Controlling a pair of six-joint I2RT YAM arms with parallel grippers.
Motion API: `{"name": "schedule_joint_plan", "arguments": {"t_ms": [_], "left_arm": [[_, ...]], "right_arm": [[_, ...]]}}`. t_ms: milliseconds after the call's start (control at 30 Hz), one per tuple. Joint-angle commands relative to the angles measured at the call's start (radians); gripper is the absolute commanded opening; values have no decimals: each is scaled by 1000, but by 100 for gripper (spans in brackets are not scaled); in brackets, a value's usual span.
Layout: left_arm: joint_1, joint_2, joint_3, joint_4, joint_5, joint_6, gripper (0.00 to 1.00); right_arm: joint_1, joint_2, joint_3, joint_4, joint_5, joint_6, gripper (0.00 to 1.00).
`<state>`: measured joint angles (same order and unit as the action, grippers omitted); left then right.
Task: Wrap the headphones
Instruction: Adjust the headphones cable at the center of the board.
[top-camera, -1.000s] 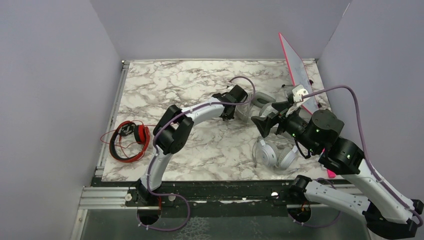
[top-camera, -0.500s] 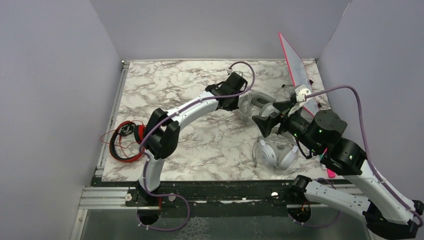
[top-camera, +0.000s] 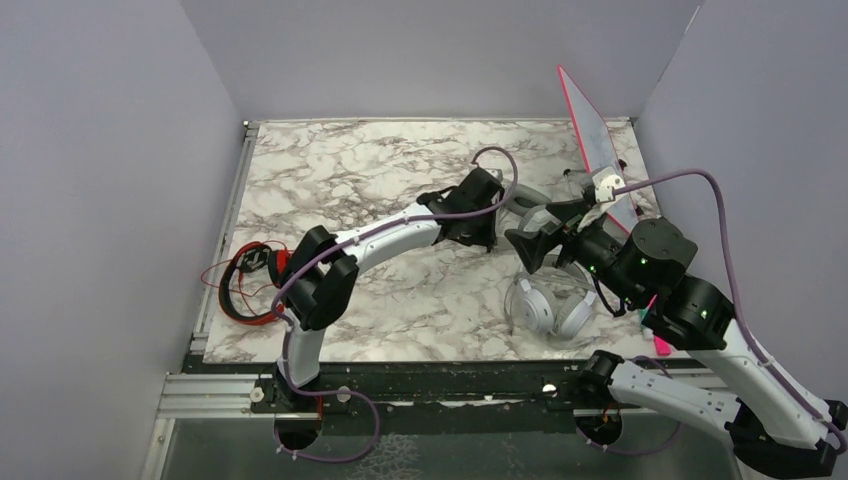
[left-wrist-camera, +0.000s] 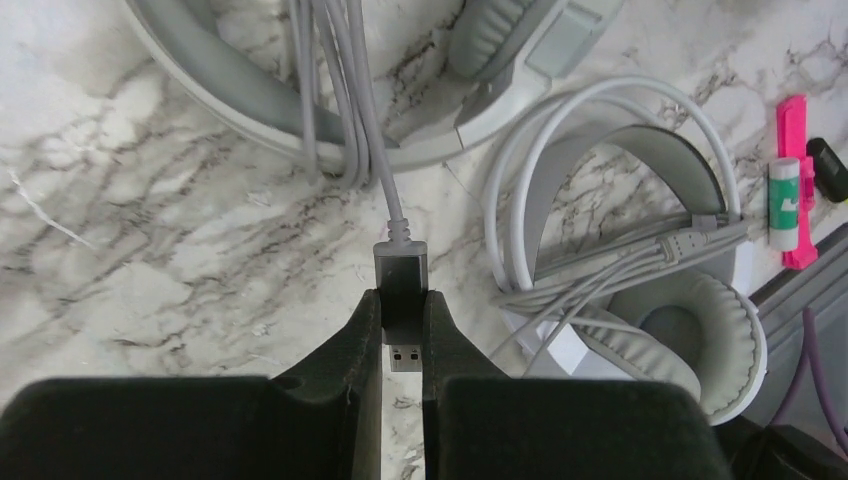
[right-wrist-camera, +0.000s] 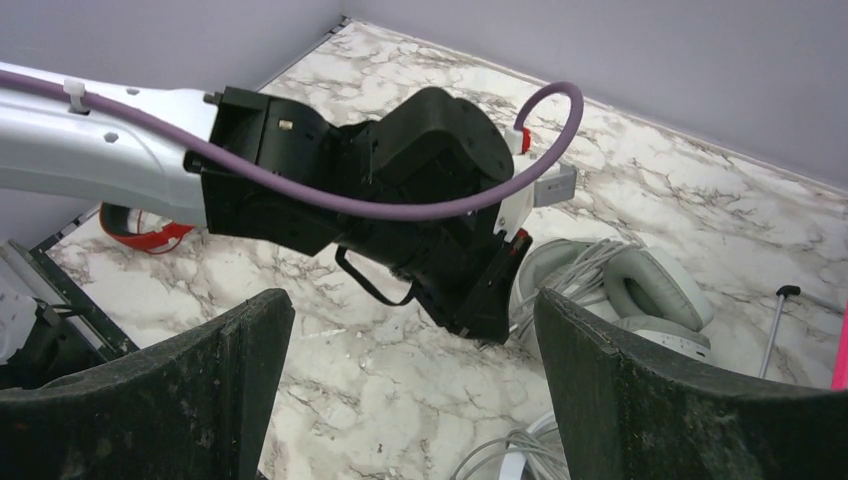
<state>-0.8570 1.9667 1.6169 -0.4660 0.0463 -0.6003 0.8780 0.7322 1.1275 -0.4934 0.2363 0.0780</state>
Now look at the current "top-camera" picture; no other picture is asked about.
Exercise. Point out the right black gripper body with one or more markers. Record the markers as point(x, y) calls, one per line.
point(576, 239)

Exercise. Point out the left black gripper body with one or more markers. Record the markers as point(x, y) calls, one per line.
point(479, 231)

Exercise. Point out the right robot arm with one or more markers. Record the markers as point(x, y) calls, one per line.
point(772, 424)

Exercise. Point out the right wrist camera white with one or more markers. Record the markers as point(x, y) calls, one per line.
point(598, 193)

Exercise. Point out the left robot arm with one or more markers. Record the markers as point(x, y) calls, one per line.
point(318, 282)

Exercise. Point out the pink highlighter marker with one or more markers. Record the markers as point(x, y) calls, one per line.
point(661, 347)

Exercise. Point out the red headphones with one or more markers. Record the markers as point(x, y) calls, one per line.
point(252, 270)

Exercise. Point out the white gaming headset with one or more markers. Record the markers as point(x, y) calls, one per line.
point(557, 306)

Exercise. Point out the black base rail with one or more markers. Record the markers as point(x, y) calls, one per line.
point(409, 398)

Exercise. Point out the pink-framed whiteboard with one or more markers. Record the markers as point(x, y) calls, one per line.
point(596, 145)

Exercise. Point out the black whiteboard stand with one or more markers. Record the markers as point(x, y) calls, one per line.
point(581, 176)

